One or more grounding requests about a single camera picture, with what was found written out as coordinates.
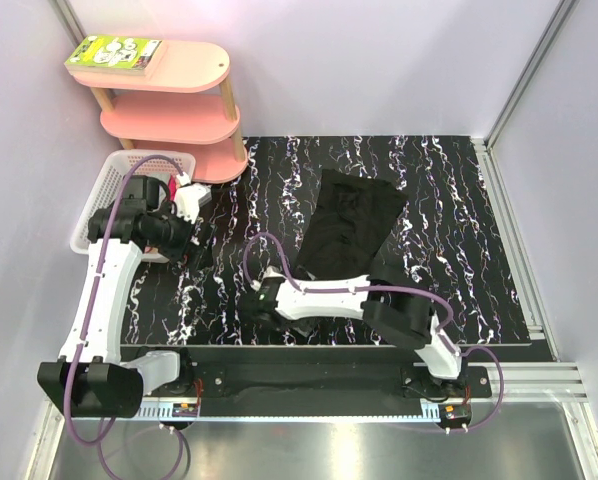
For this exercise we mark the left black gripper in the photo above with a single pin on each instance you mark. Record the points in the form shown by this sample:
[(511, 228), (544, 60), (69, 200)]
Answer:
[(188, 253)]

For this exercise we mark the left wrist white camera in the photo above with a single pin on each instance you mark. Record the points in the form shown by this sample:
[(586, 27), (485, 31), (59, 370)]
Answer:
[(190, 197)]

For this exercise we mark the wrist white camera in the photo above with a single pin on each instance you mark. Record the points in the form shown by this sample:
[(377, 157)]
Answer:
[(190, 197), (270, 273)]

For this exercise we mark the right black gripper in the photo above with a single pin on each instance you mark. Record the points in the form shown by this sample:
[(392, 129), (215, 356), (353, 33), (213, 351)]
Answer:
[(306, 324)]

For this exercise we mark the white slotted cable duct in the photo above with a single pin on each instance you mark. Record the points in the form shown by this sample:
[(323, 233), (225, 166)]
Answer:
[(167, 411)]

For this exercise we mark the black printed t shirt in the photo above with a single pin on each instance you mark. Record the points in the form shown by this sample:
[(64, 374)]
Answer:
[(352, 219)]

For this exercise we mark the white plastic laundry basket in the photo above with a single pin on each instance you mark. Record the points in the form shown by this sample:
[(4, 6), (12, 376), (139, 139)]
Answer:
[(107, 184)]

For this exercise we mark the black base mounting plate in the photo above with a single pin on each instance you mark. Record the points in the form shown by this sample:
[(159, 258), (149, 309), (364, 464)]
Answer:
[(317, 381)]

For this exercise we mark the magenta t shirt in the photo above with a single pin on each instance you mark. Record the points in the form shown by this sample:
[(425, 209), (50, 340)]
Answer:
[(172, 187)]

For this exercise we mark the pink three tier shelf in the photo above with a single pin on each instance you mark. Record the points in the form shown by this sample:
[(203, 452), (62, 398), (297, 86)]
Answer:
[(185, 104)]

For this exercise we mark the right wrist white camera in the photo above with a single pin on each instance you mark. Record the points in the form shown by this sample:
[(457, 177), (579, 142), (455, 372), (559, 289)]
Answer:
[(270, 273)]

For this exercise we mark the black marbled table mat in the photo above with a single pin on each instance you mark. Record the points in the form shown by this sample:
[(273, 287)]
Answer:
[(447, 240)]

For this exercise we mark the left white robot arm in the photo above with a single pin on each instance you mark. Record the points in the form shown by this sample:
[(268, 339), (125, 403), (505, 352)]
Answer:
[(89, 379)]

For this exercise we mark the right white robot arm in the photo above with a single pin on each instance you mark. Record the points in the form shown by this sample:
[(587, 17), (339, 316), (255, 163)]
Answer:
[(404, 316)]

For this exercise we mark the green cover book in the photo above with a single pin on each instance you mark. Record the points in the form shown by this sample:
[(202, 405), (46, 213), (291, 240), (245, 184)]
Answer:
[(111, 54)]

